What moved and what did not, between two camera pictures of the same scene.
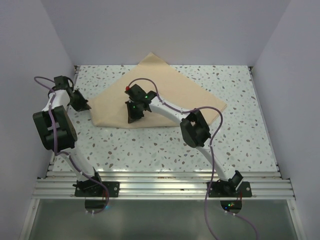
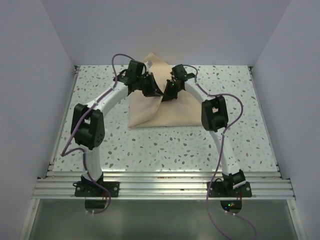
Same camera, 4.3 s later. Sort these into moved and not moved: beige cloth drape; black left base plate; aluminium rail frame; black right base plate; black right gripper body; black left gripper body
Moved: beige cloth drape; black left gripper body; black right gripper body
Not moved: aluminium rail frame; black left base plate; black right base plate
